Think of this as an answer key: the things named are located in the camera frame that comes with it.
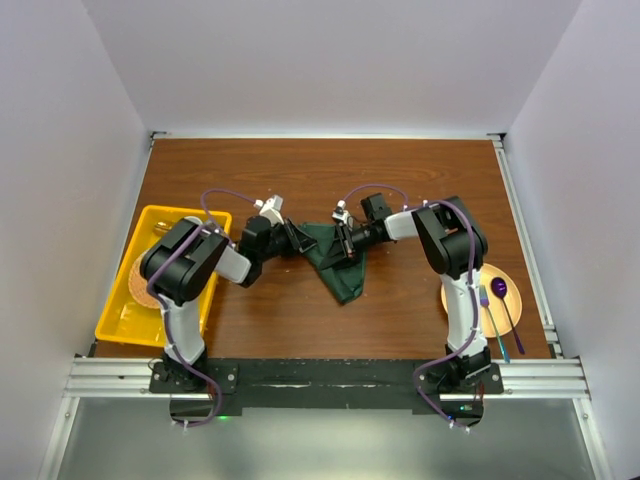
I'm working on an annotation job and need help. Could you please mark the aluminium frame rail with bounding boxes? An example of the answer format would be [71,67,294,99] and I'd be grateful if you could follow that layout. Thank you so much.
[37,344,166,480]

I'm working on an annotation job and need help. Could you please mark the yellow plastic tray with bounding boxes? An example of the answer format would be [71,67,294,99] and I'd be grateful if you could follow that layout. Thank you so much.
[95,205,208,348]

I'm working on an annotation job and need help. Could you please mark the iridescent fork on plate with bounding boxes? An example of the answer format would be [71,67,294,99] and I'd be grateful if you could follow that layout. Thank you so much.
[479,285,511,364]

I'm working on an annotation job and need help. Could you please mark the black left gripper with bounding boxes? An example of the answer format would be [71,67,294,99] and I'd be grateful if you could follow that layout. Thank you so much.
[257,216,316,263]

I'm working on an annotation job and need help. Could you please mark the woven round coaster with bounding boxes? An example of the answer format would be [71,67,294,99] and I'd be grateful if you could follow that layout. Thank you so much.
[128,254,160,310]

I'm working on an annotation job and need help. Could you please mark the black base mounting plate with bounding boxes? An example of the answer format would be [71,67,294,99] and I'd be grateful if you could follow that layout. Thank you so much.
[148,358,504,426]

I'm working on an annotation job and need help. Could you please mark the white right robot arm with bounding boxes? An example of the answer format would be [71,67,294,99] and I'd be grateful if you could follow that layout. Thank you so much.
[319,194,491,393]

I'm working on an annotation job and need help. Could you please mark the green cloth napkin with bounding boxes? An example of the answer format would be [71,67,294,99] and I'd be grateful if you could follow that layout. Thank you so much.
[298,222,366,305]

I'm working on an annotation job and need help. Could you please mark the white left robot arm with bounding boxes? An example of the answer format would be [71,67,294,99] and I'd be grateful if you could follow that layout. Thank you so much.
[139,215,317,392]

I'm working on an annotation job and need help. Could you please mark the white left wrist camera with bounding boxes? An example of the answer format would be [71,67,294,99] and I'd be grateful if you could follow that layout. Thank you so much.
[254,195,284,225]

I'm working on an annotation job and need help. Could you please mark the white cup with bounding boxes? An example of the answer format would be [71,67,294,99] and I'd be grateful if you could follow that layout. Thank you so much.
[183,216,204,225]

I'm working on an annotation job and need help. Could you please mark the purple spoon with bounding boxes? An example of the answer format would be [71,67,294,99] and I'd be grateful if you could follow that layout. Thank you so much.
[490,277,526,355]

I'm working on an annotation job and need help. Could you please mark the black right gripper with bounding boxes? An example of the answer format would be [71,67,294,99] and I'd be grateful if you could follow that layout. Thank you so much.
[322,223,377,274]

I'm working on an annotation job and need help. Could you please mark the round wooden plate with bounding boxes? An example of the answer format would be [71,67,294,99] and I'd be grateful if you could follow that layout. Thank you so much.
[440,263,524,338]

